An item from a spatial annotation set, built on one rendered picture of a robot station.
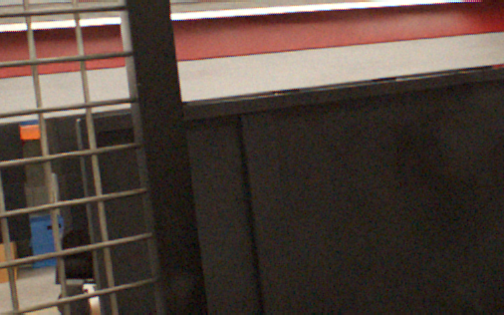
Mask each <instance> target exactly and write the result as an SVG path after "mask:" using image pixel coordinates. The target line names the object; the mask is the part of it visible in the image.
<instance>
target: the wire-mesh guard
mask: <svg viewBox="0 0 504 315"><path fill-rule="evenodd" d="M23 7H24V11H14V12H0V18H12V17H25V22H26V30H27V38H28V46H29V54H30V59H28V60H15V62H3V63H0V69H3V68H14V67H27V66H31V70H32V77H33V86H34V93H35V102H36V108H35V109H26V110H16V111H7V112H0V119H7V118H16V116H25V115H34V114H37V118H38V126H39V133H40V142H42V149H43V156H42V157H33V158H26V159H17V160H10V161H3V162H0V168H3V167H10V166H17V165H25V164H32V163H39V162H43V163H44V165H45V174H46V181H47V189H48V196H49V204H44V205H37V206H31V207H25V208H20V210H13V211H7V212H6V209H5V202H4V195H3V186H2V179H1V171H0V220H1V228H2V236H3V243H4V252H5V259H6V261H5V262H0V268H5V267H7V275H9V282H10V290H11V298H12V305H13V311H9V312H4V313H0V315H22V314H27V313H31V312H35V311H40V310H44V309H48V308H53V307H58V306H62V305H63V307H64V315H70V308H69V304H70V303H76V302H80V300H84V299H89V298H93V297H98V296H102V295H107V294H110V300H111V308H112V315H119V311H118V303H117V295H116V292H120V291H125V290H129V289H133V288H138V287H142V286H146V285H150V284H155V283H158V281H159V280H158V278H152V279H148V280H144V281H140V282H135V283H131V284H126V285H122V286H118V287H114V280H113V272H112V264H111V255H110V247H112V246H117V245H123V244H128V243H133V242H139V241H144V240H147V239H148V238H152V233H146V234H141V235H135V236H130V237H125V238H120V239H114V241H112V240H109V239H108V231H107V222H106V214H105V207H104V200H109V199H115V198H120V197H127V196H133V195H138V194H145V193H147V190H146V188H142V189H135V190H129V191H124V192H117V193H111V194H105V195H103V190H102V189H101V181H100V174H99V165H98V157H97V155H104V154H110V153H117V152H118V151H125V150H132V149H139V148H141V144H140V143H135V144H128V145H120V146H113V147H106V148H98V149H97V148H96V141H95V132H94V124H93V116H92V108H96V107H106V106H115V105H124V104H133V103H135V97H128V98H118V99H110V100H109V101H99V102H91V100H90V91H89V84H88V75H87V67H86V61H87V60H98V59H111V58H123V57H129V52H115V53H103V54H91V55H85V51H84V42H83V34H82V25H81V18H79V14H86V13H104V12H122V11H123V10H124V9H125V6H124V5H111V6H92V7H78V1H77V0H72V9H52V10H32V11H30V6H29V0H23ZM67 14H73V16H74V23H75V32H76V40H77V48H78V56H66V57H53V58H41V59H36V53H35V46H34V37H33V30H32V21H31V16H49V15H67ZM75 61H79V65H80V73H81V80H82V89H84V97H85V102H84V103H80V104H72V105H63V106H54V107H45V108H43V102H42V93H40V86H39V77H38V70H37V66H38V65H51V64H63V62H75ZM78 109H86V113H87V122H88V130H89V138H90V146H91V149H90V150H84V151H76V152H70V153H69V154H62V155H54V156H49V149H48V141H47V133H46V125H45V118H44V113H52V112H60V111H69V110H78ZM89 156H92V162H93V171H94V179H95V187H96V195H97V196H93V197H87V198H80V199H74V200H68V201H62V202H56V203H55V197H54V190H53V181H52V174H51V165H50V161H54V160H60V159H68V158H81V157H89ZM91 202H97V203H98V212H99V218H100V219H101V228H102V236H103V243H98V244H93V245H88V246H83V247H77V248H72V249H67V250H62V243H61V236H60V228H59V227H58V220H57V212H56V209H61V208H67V207H73V205H78V204H85V203H91ZM49 210H50V212H51V220H52V228H53V236H54V243H55V252H52V253H47V254H42V255H37V256H31V257H26V258H21V259H16V260H13V256H12V249H10V241H9V233H8V225H7V217H13V216H19V215H25V214H31V213H37V212H43V211H49ZM97 249H104V252H105V260H106V269H107V275H108V284H109V288H108V289H104V290H99V291H94V292H90V293H85V294H81V295H77V296H71V297H68V292H67V284H66V276H65V268H64V260H63V256H66V255H71V254H76V253H82V252H87V251H92V250H97ZM51 258H57V259H58V268H59V275H60V284H61V291H62V299H58V300H54V301H49V302H44V303H40V304H36V305H31V306H26V307H22V309H20V308H19V302H18V295H17V287H16V279H15V272H14V266H16V265H21V264H25V263H30V262H36V261H41V260H46V259H51Z"/></svg>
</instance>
